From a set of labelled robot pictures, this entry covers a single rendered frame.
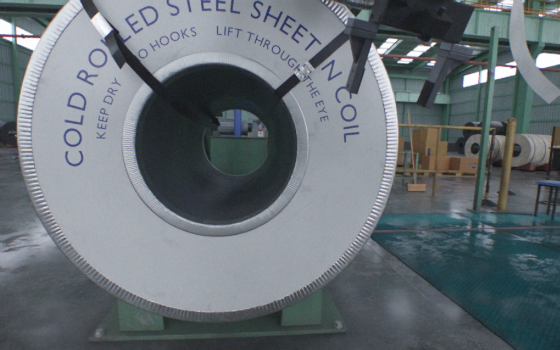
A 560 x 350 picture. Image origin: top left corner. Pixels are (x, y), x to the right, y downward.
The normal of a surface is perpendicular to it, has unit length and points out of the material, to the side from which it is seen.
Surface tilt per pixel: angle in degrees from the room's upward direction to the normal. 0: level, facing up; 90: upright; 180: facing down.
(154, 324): 90
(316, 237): 90
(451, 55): 113
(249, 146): 90
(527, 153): 90
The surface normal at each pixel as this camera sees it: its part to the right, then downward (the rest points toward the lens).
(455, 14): 0.09, 0.51
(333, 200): 0.11, 0.12
